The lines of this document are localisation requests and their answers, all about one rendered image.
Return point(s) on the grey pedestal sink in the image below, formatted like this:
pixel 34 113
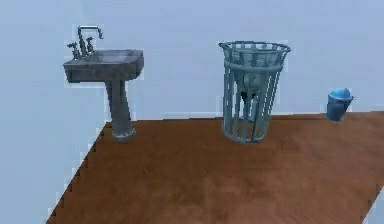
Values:
pixel 115 68

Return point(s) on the small blue lidded bin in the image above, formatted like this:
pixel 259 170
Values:
pixel 337 105

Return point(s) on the green slatted garbage container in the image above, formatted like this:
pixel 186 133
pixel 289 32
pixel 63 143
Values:
pixel 253 65

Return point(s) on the grey sink faucet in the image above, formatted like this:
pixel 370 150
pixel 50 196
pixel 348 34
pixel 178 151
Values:
pixel 82 43

